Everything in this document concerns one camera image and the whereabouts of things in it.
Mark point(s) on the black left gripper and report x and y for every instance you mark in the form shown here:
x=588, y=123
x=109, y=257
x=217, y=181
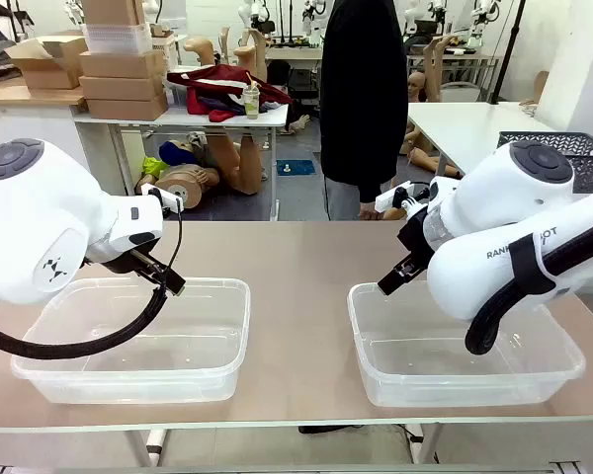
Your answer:
x=138, y=264

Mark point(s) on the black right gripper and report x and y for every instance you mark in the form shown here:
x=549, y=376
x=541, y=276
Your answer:
x=415, y=237

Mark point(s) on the clear plastic bin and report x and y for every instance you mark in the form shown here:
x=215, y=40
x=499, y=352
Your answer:
x=178, y=375
x=425, y=385

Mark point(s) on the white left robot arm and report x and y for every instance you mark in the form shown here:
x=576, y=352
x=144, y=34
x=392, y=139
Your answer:
x=29, y=222

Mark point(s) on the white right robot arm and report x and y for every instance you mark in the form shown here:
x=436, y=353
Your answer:
x=499, y=207

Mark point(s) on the white perforated small basket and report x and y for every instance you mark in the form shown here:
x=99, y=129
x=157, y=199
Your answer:
x=163, y=47

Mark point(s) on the person left hand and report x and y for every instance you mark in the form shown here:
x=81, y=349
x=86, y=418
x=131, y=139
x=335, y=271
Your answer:
x=369, y=214

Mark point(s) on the tan mannequin limb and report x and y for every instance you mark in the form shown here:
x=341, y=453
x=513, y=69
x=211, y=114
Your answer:
x=435, y=160

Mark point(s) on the tan mannequin body with shorts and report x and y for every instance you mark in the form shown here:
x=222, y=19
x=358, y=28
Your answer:
x=212, y=168

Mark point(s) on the tan mannequin torso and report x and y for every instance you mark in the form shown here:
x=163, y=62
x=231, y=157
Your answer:
x=415, y=140

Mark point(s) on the blue floor mat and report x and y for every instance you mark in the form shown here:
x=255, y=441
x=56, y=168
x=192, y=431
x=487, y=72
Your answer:
x=296, y=167

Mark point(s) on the white table leg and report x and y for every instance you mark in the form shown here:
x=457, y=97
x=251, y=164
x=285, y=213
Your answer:
x=425, y=444
x=148, y=447

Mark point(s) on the white table with clothes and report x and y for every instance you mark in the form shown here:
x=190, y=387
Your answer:
x=178, y=118

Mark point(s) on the large white table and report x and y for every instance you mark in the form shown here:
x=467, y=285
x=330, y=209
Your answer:
x=464, y=123

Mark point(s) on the black power strip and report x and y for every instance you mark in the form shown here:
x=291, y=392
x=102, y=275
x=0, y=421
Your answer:
x=321, y=428

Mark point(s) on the flat cardboard box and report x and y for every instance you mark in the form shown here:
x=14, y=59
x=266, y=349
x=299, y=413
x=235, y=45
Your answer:
x=121, y=87
x=126, y=108
x=121, y=63

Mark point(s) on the person in black top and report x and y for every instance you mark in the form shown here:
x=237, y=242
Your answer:
x=361, y=99

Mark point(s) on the tan mannequin head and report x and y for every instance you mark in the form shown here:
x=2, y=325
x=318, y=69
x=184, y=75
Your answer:
x=416, y=86

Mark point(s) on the plastic drink cup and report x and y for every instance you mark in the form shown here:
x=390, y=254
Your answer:
x=251, y=101

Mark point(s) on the red clothes pile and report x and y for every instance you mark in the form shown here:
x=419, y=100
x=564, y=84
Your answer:
x=212, y=86

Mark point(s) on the tan mannequin raised arms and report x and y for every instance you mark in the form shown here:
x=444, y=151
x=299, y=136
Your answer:
x=435, y=64

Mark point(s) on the wooden shelf board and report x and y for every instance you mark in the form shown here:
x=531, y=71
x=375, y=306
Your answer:
x=25, y=96

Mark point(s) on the tan mannequin legs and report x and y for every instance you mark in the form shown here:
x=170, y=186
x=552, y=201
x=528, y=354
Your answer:
x=254, y=54

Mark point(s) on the white plastic crate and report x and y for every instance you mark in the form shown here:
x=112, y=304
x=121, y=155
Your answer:
x=118, y=38

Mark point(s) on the black stand pole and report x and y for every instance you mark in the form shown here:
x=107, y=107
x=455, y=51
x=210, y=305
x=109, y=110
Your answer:
x=509, y=49

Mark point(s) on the open cardboard box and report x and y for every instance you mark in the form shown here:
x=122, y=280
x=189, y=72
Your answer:
x=44, y=64

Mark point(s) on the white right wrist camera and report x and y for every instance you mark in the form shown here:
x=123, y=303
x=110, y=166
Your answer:
x=393, y=196

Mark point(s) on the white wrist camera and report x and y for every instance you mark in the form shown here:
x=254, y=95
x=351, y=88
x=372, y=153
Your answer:
x=165, y=197
x=393, y=196

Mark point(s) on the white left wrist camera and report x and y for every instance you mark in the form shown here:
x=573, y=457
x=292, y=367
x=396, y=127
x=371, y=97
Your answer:
x=165, y=197

